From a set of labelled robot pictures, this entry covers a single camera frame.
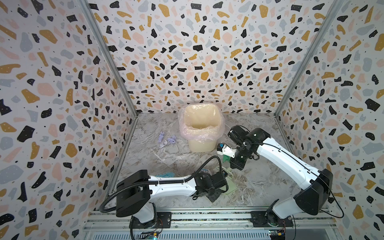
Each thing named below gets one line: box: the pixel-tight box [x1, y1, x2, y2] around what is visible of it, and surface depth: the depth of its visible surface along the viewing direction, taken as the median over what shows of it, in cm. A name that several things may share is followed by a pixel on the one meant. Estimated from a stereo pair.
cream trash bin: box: [178, 103, 224, 153], surface depth 86 cm
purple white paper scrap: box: [158, 131, 168, 148], surface depth 106 cm
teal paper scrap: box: [155, 172, 176, 178], surface depth 90 cm
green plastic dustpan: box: [220, 176, 239, 195], surface depth 87 cm
